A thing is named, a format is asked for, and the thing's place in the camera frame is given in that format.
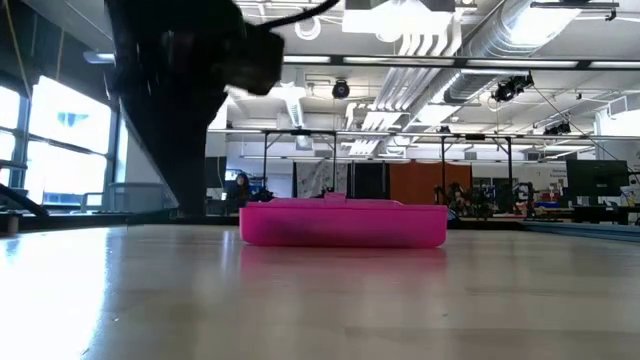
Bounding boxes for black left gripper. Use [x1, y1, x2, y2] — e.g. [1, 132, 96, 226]
[107, 0, 251, 219]

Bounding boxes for pink plastic supply box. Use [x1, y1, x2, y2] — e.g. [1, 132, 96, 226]
[238, 192, 449, 250]

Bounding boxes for black computer monitor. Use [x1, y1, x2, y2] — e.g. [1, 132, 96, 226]
[566, 159, 630, 197]
[204, 156, 228, 190]

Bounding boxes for grey storage bin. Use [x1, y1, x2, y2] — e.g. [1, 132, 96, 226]
[107, 182, 169, 214]

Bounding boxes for person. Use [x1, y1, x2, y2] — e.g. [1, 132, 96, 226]
[229, 172, 251, 207]

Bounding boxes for large window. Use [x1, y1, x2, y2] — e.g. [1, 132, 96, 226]
[0, 74, 126, 209]

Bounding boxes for black crossbar with lights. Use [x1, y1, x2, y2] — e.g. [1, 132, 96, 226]
[82, 49, 640, 71]

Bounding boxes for black partition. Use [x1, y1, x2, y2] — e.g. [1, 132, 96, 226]
[352, 162, 387, 199]

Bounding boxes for orange partition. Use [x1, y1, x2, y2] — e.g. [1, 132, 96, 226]
[388, 162, 473, 205]

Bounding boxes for white ceiling pipes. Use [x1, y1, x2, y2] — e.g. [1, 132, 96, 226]
[344, 0, 466, 156]

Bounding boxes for black ceiling spotlight cluster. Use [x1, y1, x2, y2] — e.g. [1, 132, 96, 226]
[492, 72, 535, 104]

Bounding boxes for background robot arms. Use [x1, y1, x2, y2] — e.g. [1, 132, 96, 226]
[434, 179, 539, 219]

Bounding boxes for blue mat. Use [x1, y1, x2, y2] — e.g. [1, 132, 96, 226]
[519, 220, 640, 244]

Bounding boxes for black background workstation frame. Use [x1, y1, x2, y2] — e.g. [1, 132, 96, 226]
[394, 133, 516, 201]
[207, 127, 341, 194]

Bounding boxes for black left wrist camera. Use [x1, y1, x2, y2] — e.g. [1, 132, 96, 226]
[224, 22, 286, 97]

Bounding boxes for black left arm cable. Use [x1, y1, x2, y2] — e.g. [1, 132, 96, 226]
[259, 0, 341, 31]

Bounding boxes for white coiled cable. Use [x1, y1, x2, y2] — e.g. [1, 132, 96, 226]
[293, 13, 323, 41]

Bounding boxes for silver ventilation duct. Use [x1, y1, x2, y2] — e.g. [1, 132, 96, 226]
[442, 0, 584, 104]

